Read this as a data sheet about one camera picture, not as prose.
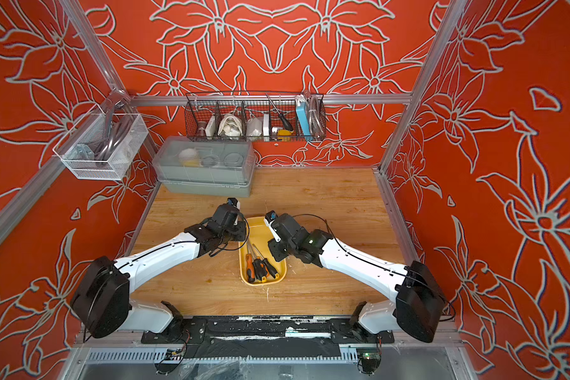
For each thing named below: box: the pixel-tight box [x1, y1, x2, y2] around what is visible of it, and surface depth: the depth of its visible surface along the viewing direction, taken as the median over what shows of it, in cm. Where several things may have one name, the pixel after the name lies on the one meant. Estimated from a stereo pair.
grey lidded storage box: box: [152, 136, 257, 198], surface depth 102 cm
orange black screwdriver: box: [245, 242, 256, 284], surface depth 85 cm
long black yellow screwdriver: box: [251, 243, 280, 280], surface depth 85 cm
